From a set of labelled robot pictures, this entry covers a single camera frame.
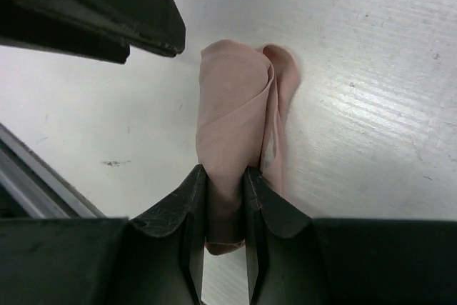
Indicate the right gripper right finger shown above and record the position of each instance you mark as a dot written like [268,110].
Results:
[295,259]

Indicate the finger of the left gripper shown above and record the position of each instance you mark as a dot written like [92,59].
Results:
[103,30]

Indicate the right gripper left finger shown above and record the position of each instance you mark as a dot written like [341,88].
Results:
[155,258]

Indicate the pink underwear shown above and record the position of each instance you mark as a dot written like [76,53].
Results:
[245,95]

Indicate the aluminium frame rail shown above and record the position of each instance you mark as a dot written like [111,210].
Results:
[35,187]

